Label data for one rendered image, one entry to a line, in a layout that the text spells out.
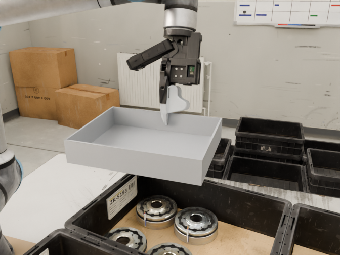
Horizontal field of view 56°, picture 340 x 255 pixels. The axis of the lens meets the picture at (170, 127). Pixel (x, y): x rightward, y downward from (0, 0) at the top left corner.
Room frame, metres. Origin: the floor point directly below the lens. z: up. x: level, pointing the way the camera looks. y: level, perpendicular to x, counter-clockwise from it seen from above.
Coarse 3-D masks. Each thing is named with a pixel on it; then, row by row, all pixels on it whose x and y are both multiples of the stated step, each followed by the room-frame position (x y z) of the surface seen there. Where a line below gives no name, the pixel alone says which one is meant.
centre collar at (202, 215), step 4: (192, 212) 0.64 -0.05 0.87; (196, 212) 0.64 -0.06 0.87; (200, 212) 0.64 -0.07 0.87; (188, 216) 0.63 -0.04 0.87; (192, 216) 0.64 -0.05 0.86; (200, 216) 0.63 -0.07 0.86; (204, 216) 0.63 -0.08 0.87; (188, 220) 0.61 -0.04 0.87; (204, 220) 0.61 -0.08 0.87; (192, 224) 0.60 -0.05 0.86; (196, 224) 0.60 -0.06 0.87; (200, 224) 0.60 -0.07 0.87
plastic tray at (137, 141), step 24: (96, 120) 0.67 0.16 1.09; (120, 120) 0.74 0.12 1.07; (144, 120) 0.72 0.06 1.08; (168, 120) 0.70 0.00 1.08; (192, 120) 0.68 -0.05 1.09; (216, 120) 0.67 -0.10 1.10; (72, 144) 0.55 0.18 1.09; (96, 144) 0.54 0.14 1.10; (120, 144) 0.63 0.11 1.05; (144, 144) 0.63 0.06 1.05; (168, 144) 0.63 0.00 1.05; (192, 144) 0.63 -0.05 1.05; (216, 144) 0.61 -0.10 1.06; (120, 168) 0.52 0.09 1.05; (144, 168) 0.51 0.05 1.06; (168, 168) 0.50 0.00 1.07; (192, 168) 0.48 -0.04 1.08
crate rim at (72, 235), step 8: (56, 232) 0.50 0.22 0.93; (64, 232) 0.50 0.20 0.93; (72, 232) 0.50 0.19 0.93; (48, 240) 0.47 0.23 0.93; (80, 240) 0.47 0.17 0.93; (88, 240) 0.47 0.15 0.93; (32, 248) 0.45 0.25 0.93; (40, 248) 0.46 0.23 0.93; (96, 248) 0.46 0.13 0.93; (104, 248) 0.45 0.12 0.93; (112, 248) 0.45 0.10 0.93
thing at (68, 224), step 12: (120, 180) 0.69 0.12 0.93; (204, 180) 0.69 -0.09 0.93; (108, 192) 0.63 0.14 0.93; (240, 192) 0.64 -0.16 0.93; (252, 192) 0.63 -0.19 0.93; (96, 204) 0.59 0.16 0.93; (288, 204) 0.59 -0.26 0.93; (72, 216) 0.55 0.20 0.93; (288, 216) 0.55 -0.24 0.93; (72, 228) 0.51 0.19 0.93; (96, 240) 0.48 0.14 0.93; (108, 240) 0.47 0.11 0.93; (276, 240) 0.47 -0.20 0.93; (132, 252) 0.45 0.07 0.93; (276, 252) 0.44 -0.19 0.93
